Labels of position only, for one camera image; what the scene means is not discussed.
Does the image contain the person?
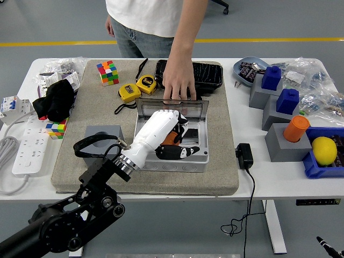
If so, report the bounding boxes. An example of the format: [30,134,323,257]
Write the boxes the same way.
[105,0,209,102]

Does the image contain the person's right hand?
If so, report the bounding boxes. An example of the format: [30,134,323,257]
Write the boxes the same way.
[105,15,116,38]

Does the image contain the orange cylinder battery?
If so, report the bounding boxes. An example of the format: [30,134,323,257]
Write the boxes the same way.
[162,131,178,146]
[283,116,311,143]

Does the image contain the black adapter cord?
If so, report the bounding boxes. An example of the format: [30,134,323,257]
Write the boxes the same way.
[220,168,267,258]

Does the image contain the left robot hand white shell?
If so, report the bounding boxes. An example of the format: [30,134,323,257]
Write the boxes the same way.
[120,109,201,170]

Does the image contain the grey block holder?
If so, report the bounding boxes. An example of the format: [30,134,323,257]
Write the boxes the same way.
[248,74,283,110]
[262,94,300,132]

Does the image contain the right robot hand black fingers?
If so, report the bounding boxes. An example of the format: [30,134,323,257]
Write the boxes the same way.
[316,236,344,258]

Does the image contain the white power cable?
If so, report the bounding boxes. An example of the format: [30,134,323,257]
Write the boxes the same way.
[0,111,35,196]

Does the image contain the dark packets stack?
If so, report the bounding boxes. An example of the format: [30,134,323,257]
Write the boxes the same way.
[332,134,344,169]

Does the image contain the blue-grey dish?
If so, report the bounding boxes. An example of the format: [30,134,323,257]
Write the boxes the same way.
[233,56,271,87]

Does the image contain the yellow lemon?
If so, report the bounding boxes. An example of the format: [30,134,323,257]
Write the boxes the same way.
[311,136,338,166]

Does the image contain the grey-brown mat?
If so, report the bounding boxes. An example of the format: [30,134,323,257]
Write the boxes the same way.
[51,59,240,196]

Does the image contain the white table leg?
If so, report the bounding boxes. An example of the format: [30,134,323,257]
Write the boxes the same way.
[262,200,288,255]
[68,202,91,257]

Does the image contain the black plastic tray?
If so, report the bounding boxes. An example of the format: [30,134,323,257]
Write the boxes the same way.
[154,59,224,95]

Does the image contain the black power adapter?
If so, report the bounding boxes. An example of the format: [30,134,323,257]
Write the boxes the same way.
[235,143,254,170]

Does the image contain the black table control panel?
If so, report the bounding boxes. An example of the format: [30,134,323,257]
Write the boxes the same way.
[296,198,341,206]

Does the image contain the grey electrical box clear lid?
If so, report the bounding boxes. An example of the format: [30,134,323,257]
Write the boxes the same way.
[131,98,210,173]

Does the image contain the yellow tape measure plain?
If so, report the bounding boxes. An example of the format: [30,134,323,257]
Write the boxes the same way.
[114,83,142,115]

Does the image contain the clear bag of screws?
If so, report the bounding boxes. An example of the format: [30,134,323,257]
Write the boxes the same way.
[40,56,88,78]

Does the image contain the black office chair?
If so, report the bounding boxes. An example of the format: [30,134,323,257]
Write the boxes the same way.
[212,0,230,16]

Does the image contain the blue block battery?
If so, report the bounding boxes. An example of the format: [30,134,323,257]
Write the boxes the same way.
[276,88,300,114]
[261,66,282,91]

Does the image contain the black cloth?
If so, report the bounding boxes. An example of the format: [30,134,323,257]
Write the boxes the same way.
[32,79,77,122]

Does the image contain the clear bag of small parts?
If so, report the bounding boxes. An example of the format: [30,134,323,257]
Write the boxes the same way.
[298,88,344,120]
[271,56,335,94]

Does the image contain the yellow tape measure printed 5m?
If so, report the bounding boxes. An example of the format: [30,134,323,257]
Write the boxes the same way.
[135,58,159,95]

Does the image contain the person's left hand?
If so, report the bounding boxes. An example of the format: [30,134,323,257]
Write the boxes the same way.
[162,56,197,102]

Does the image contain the white power strip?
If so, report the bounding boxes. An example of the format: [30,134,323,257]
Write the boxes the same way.
[12,115,51,177]

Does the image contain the grey block with round hole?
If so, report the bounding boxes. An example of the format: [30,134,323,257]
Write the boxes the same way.
[264,123,313,163]
[81,125,126,163]

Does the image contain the blue plastic bin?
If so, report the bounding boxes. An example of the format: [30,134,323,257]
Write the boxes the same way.
[301,126,344,180]

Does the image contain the colourful puzzle cube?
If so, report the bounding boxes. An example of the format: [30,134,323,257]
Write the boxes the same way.
[96,60,120,87]
[45,117,70,140]

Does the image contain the white circuit breaker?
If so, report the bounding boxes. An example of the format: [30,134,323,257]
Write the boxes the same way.
[0,95,35,126]

